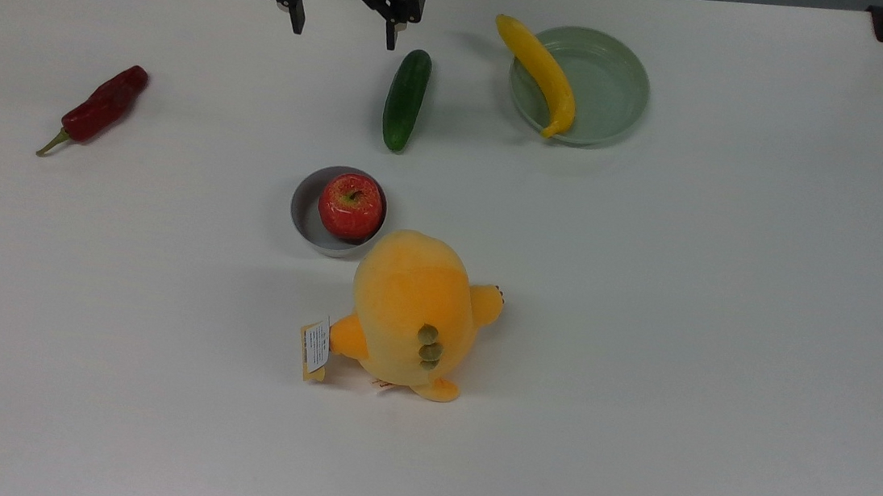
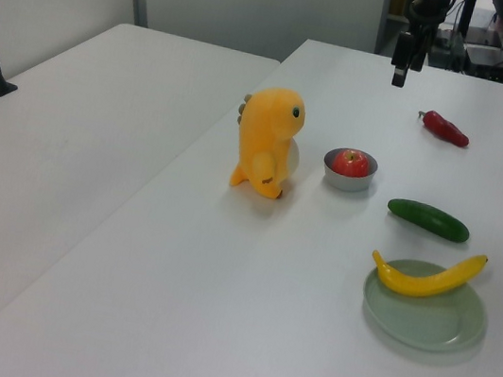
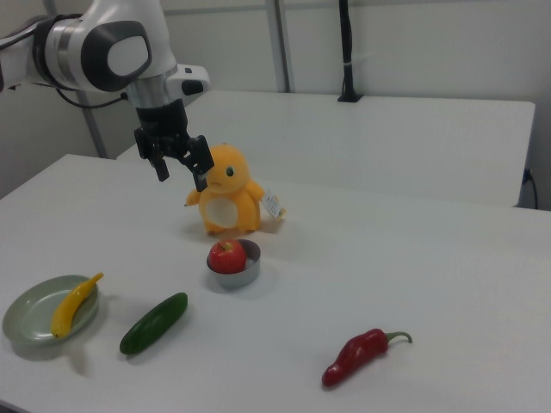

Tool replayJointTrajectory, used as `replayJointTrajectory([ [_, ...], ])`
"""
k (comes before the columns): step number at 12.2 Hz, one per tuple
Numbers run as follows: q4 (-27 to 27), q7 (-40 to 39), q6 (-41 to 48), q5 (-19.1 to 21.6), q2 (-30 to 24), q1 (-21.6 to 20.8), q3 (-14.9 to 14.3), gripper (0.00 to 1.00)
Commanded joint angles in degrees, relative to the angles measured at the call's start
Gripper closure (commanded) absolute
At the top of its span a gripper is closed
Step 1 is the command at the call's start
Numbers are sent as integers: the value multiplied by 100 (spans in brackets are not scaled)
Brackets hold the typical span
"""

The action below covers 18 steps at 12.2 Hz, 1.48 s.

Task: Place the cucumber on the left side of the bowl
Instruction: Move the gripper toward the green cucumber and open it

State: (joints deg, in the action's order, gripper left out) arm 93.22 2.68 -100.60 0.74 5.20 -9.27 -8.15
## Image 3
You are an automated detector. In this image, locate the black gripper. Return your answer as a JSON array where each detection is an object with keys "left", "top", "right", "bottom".
[{"left": 133, "top": 98, "right": 215, "bottom": 193}]

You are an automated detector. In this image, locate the green cucumber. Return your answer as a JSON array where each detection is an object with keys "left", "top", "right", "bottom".
[{"left": 119, "top": 292, "right": 189, "bottom": 355}]

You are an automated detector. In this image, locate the small metal bowl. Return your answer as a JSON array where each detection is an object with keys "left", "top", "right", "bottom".
[{"left": 206, "top": 238, "right": 263, "bottom": 289}]

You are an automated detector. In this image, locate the orange plush toy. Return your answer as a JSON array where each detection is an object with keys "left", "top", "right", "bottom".
[{"left": 184, "top": 142, "right": 265, "bottom": 237}]

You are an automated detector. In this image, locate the white paper tag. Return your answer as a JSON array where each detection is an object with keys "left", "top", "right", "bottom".
[{"left": 262, "top": 188, "right": 288, "bottom": 221}]

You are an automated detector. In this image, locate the red apple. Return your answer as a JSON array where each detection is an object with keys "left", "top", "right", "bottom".
[{"left": 207, "top": 239, "right": 248, "bottom": 274}]

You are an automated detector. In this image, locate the yellow banana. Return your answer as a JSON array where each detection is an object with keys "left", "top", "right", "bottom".
[{"left": 50, "top": 272, "right": 105, "bottom": 340}]

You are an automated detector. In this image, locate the white rear table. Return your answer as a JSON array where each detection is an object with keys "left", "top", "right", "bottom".
[{"left": 115, "top": 89, "right": 537, "bottom": 208}]

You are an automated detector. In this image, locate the pale green plate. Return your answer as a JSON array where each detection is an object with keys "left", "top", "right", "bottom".
[{"left": 2, "top": 274, "right": 100, "bottom": 348}]

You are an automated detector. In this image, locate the red chili pepper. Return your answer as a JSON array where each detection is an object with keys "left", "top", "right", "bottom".
[{"left": 321, "top": 328, "right": 413, "bottom": 387}]

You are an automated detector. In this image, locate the black pole with cable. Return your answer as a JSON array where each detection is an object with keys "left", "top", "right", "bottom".
[{"left": 337, "top": 0, "right": 363, "bottom": 103}]

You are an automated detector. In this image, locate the black wall cable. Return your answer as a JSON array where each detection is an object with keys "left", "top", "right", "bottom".
[{"left": 522, "top": 168, "right": 540, "bottom": 209}]

